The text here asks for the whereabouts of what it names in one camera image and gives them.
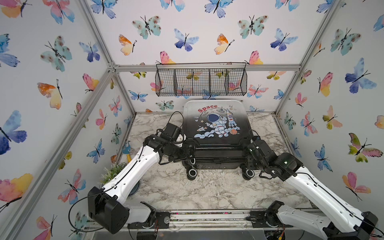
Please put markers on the black wire wall basket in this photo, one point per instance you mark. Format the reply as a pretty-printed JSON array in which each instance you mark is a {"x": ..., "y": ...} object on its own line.
[{"x": 201, "y": 79}]

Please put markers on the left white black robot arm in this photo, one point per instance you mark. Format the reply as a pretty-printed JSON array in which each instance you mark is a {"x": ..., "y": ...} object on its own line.
[{"x": 107, "y": 205}]

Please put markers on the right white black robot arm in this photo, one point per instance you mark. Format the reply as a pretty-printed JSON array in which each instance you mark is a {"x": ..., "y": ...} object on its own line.
[{"x": 340, "y": 220}]

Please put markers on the green plant in blue pot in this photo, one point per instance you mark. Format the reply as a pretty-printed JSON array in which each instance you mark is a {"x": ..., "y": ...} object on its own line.
[{"x": 111, "y": 173}]

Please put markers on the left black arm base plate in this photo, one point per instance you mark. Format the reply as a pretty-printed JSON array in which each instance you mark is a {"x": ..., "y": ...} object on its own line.
[{"x": 160, "y": 220}]

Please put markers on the aluminium front rail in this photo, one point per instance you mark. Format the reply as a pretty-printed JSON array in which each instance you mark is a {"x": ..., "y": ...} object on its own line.
[{"x": 194, "y": 220}]

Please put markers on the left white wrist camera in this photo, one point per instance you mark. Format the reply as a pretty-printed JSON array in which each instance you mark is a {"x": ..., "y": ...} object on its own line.
[{"x": 180, "y": 140}]

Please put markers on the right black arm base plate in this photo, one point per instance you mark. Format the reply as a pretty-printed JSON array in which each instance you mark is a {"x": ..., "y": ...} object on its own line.
[{"x": 265, "y": 219}]

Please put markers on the blue yellow toy rake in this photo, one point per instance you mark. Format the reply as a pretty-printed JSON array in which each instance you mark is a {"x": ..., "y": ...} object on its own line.
[{"x": 126, "y": 152}]

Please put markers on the black white space suitcase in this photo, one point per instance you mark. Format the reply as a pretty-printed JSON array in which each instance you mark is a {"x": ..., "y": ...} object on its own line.
[{"x": 217, "y": 135}]

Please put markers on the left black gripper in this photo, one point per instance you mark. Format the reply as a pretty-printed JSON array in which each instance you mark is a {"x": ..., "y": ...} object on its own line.
[{"x": 185, "y": 149}]

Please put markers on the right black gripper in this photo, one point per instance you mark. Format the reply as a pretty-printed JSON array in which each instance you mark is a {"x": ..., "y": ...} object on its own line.
[{"x": 249, "y": 159}]

